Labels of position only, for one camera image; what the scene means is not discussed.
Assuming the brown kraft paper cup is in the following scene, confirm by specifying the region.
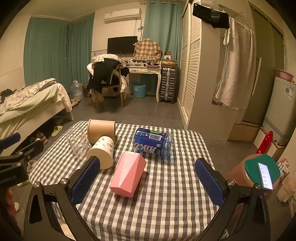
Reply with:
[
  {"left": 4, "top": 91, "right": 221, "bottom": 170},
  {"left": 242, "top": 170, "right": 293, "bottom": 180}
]
[{"left": 87, "top": 118, "right": 116, "bottom": 145}]

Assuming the white air conditioner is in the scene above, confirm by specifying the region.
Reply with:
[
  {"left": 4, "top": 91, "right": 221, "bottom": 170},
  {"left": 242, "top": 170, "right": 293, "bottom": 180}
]
[{"left": 104, "top": 8, "right": 142, "bottom": 23}]

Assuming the bed with beige bedding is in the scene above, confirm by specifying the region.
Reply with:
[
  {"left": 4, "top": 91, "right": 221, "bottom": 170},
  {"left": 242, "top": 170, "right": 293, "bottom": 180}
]
[{"left": 0, "top": 77, "right": 75, "bottom": 157}]

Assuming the blue labelled plastic bottle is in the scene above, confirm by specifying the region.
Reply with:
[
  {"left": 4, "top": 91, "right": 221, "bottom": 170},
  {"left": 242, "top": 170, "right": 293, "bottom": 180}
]
[{"left": 133, "top": 128, "right": 173, "bottom": 157}]

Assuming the pink basin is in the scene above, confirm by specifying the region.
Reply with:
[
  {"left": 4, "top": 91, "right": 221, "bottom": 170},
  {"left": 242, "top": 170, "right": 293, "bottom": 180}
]
[{"left": 278, "top": 69, "right": 294, "bottom": 82}]

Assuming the red bottle on floor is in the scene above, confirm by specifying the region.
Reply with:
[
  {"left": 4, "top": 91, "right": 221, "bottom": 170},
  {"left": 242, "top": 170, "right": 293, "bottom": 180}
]
[{"left": 256, "top": 131, "right": 273, "bottom": 154}]

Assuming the white small refrigerator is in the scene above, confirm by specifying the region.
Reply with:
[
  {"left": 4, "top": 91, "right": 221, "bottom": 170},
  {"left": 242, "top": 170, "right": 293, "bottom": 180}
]
[{"left": 262, "top": 77, "right": 295, "bottom": 146}]

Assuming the teal right curtain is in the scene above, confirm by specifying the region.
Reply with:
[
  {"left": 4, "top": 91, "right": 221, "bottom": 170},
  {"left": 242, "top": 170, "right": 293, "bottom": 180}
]
[{"left": 142, "top": 1, "right": 184, "bottom": 61}]

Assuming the black garment on wardrobe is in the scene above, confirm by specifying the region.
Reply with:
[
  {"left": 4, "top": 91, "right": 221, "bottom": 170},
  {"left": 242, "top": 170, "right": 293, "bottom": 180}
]
[{"left": 192, "top": 3, "right": 230, "bottom": 29}]

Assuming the white desk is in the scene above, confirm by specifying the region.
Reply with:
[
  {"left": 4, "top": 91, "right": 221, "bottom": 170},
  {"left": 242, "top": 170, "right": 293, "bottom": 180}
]
[{"left": 127, "top": 65, "right": 162, "bottom": 103}]

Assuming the plaid blanket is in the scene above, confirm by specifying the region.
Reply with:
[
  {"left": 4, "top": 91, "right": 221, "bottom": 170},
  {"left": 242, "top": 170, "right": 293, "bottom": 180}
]
[{"left": 133, "top": 38, "right": 162, "bottom": 62}]

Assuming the green slipper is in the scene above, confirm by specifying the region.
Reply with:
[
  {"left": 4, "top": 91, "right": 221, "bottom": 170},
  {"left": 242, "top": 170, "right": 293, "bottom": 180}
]
[{"left": 51, "top": 126, "right": 63, "bottom": 137}]

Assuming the white hanging towel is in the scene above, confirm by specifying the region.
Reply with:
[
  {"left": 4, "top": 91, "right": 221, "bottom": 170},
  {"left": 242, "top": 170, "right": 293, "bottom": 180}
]
[{"left": 213, "top": 17, "right": 256, "bottom": 109}]

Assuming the teal left window curtain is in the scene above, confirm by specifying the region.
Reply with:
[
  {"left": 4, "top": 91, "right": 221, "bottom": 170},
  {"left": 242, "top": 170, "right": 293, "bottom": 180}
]
[{"left": 23, "top": 14, "right": 95, "bottom": 91}]

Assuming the smartphone with lit screen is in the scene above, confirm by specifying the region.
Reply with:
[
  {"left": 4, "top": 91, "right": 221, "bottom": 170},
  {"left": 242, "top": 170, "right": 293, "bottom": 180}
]
[{"left": 257, "top": 163, "right": 273, "bottom": 191}]

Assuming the white louvered wardrobe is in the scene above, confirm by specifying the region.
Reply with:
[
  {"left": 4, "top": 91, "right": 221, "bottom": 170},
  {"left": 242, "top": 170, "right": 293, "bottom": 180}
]
[{"left": 177, "top": 1, "right": 238, "bottom": 141}]

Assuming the cardboard box on suitcase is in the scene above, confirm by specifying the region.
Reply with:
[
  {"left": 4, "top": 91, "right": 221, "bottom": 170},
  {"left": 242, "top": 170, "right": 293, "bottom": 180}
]
[{"left": 161, "top": 51, "right": 178, "bottom": 68}]

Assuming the black silver suitcase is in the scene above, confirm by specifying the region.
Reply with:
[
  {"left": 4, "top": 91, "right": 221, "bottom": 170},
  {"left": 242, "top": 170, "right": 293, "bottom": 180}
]
[{"left": 159, "top": 67, "right": 179, "bottom": 103}]

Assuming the white paper cup green print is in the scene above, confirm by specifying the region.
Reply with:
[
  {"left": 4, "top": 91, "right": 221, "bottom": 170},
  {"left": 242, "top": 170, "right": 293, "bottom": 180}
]
[{"left": 87, "top": 136, "right": 114, "bottom": 170}]

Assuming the chair piled with clothes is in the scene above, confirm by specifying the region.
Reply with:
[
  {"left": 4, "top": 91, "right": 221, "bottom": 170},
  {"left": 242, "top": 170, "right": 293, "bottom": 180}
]
[{"left": 87, "top": 54, "right": 130, "bottom": 105}]

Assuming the black monitor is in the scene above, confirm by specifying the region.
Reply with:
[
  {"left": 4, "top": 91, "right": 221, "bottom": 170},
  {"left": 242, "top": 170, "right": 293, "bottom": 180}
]
[{"left": 107, "top": 36, "right": 137, "bottom": 54}]

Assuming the pink faceted cup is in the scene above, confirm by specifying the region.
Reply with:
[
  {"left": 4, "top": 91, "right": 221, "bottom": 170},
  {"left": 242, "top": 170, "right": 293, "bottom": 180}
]
[{"left": 110, "top": 151, "right": 147, "bottom": 197}]

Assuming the blue laundry basket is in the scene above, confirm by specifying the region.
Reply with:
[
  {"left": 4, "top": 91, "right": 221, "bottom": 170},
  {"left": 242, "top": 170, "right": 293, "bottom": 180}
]
[{"left": 132, "top": 82, "right": 146, "bottom": 98}]

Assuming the large water jug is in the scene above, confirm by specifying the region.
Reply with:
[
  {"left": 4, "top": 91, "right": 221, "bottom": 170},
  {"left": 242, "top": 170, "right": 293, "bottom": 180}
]
[{"left": 71, "top": 80, "right": 83, "bottom": 99}]

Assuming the green stool cushion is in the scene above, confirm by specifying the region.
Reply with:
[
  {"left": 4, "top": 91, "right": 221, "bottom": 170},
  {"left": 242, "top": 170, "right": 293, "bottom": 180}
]
[{"left": 244, "top": 153, "right": 282, "bottom": 186}]

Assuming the clear plastic cup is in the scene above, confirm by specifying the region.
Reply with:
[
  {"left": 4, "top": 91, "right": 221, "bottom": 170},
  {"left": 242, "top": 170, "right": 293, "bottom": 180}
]
[{"left": 66, "top": 127, "right": 91, "bottom": 160}]

